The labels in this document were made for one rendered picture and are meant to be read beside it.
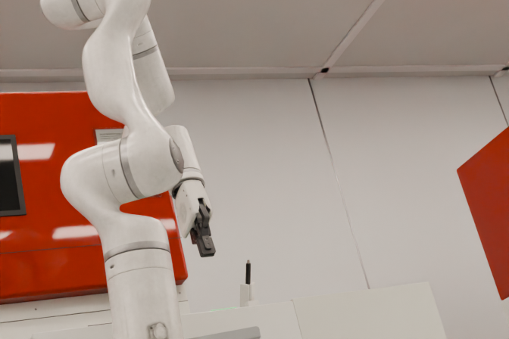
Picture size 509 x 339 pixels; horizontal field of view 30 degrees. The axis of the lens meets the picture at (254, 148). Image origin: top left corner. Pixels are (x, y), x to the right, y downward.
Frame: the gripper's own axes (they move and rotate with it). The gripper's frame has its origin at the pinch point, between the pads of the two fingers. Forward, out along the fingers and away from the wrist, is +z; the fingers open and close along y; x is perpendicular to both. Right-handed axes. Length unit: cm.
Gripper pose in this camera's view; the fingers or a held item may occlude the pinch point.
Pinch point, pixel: (206, 247)
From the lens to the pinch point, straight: 207.0
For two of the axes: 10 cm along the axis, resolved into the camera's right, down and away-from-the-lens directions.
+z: 3.0, 7.8, -5.5
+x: 9.1, -0.5, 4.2
